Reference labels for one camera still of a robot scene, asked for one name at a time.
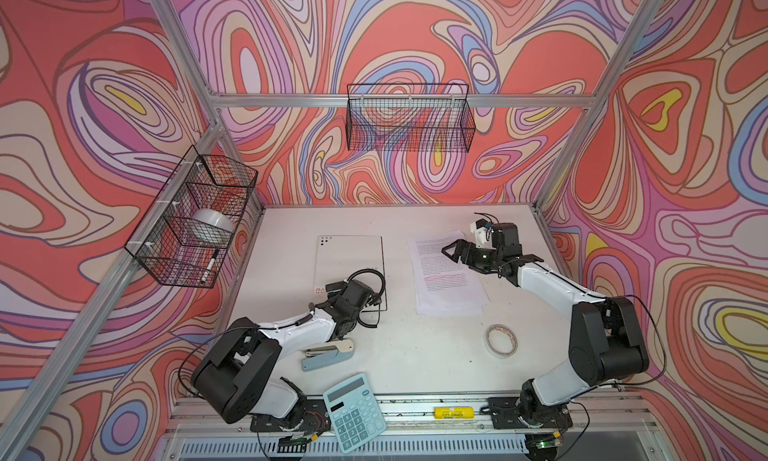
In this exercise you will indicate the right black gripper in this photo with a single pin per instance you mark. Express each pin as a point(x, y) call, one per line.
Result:
point(467, 257)

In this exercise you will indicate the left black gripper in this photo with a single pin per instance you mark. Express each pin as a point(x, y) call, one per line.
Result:
point(332, 297)

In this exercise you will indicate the printed paper stack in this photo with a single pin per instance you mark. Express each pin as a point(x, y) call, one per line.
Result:
point(444, 288)

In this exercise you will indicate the white black file folder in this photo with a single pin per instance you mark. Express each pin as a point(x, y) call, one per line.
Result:
point(339, 256)

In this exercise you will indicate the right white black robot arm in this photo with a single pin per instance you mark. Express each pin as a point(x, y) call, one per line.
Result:
point(605, 340)

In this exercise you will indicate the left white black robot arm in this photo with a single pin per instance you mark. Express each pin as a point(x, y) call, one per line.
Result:
point(235, 376)

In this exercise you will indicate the blue cream stapler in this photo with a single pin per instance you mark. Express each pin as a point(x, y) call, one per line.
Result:
point(327, 354)

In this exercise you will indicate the clear tape roll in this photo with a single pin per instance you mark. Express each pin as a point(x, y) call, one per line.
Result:
point(500, 341)

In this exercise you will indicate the teal calculator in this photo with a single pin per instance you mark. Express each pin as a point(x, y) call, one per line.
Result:
point(355, 415)

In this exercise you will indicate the black marker pen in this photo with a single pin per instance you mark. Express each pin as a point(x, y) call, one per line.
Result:
point(209, 268)

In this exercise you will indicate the yellow label sticker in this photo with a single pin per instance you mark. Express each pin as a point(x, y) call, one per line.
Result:
point(454, 413)

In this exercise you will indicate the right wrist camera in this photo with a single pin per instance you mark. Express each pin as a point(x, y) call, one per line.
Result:
point(481, 230)

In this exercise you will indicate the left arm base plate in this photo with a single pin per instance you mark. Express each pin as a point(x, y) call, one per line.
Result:
point(306, 417)

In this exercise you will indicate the back black wire basket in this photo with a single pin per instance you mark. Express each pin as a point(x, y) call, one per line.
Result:
point(409, 117)

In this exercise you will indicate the black wire basket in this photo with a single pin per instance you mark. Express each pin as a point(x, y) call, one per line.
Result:
point(172, 247)
point(409, 117)

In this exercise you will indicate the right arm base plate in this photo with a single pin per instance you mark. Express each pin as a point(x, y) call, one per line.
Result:
point(512, 413)

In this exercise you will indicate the left black wire basket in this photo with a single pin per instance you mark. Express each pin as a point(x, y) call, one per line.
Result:
point(172, 247)

